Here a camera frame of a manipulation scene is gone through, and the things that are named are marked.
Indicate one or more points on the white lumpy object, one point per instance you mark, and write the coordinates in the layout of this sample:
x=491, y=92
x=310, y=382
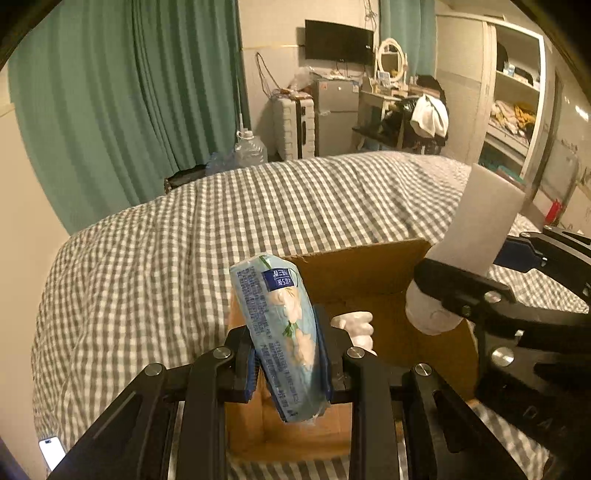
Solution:
x=355, y=327

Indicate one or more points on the grey checked blanket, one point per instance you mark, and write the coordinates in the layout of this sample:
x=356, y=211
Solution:
x=161, y=258

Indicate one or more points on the white smartphone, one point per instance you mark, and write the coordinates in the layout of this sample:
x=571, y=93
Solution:
x=51, y=452

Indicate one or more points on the white open wardrobe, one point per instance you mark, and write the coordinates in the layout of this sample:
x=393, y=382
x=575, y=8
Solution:
x=508, y=92

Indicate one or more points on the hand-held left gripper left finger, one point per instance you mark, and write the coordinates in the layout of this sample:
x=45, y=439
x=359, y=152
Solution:
x=250, y=374

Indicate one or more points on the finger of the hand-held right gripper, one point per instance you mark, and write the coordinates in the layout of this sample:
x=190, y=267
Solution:
x=517, y=254
x=466, y=288

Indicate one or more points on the white oval vanity mirror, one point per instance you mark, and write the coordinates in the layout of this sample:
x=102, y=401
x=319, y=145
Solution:
x=390, y=60

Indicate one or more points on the white vanity desk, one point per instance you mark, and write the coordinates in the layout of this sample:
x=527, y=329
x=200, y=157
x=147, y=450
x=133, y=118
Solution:
x=374, y=104

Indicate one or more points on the yellow folded clothing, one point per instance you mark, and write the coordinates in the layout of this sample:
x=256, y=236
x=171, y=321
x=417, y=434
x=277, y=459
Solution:
x=525, y=117

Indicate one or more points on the red bottle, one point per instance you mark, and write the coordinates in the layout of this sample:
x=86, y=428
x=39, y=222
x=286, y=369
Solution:
x=554, y=211

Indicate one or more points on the large clear water jug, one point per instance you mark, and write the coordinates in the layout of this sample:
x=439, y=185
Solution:
x=249, y=150

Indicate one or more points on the brown cardboard box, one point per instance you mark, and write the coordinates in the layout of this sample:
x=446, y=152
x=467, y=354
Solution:
x=369, y=272

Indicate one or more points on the light blue tissue packet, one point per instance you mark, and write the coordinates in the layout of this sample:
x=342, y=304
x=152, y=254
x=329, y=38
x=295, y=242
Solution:
x=286, y=323

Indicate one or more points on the black wall television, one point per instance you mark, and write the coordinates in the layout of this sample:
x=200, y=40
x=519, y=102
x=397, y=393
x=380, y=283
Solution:
x=339, y=42

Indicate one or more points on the chair with dark clothes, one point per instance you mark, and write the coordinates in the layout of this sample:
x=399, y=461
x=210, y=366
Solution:
x=399, y=127

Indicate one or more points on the wide green curtain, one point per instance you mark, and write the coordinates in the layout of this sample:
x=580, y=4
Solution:
x=115, y=106

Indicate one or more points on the clear plastic bottle pack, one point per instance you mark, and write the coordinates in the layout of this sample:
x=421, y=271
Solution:
x=220, y=164

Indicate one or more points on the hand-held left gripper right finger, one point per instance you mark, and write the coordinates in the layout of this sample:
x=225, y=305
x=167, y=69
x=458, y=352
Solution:
x=327, y=369

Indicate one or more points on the clear plastic bag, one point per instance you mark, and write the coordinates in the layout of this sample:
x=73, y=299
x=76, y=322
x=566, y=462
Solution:
x=302, y=79

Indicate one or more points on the dark low stool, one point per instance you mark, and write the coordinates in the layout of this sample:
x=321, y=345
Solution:
x=184, y=179

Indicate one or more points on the small grey fridge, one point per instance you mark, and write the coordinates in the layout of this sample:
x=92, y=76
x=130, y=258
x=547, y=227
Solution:
x=336, y=115

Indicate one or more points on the white ribbed suitcase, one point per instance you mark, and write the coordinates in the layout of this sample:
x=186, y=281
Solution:
x=292, y=127

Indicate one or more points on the narrow green curtain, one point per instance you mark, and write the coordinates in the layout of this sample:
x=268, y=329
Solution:
x=406, y=32

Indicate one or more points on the white cloth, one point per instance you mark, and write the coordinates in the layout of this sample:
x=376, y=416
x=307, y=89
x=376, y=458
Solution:
x=430, y=115

